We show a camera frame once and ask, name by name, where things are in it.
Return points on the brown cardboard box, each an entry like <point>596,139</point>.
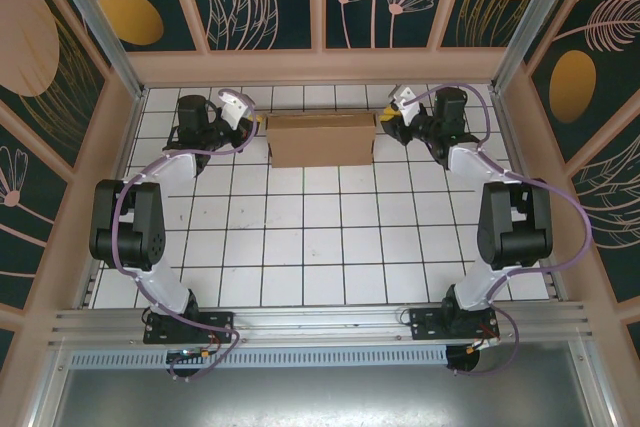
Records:
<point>320,139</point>

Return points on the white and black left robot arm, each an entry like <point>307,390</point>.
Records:
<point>160,287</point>

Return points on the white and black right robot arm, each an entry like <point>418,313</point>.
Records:
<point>475,287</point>

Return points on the grey sheet metal panel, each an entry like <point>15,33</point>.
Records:
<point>320,397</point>

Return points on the aluminium side rail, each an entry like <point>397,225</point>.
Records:
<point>511,144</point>
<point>127,147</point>

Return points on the aluminium corner post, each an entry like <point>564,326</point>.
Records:
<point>100,22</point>
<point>530,12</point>

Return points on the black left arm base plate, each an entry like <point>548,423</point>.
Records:
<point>222,322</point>

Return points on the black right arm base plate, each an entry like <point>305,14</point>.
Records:
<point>422,324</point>

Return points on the aluminium mounting rail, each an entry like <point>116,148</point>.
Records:
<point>320,322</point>

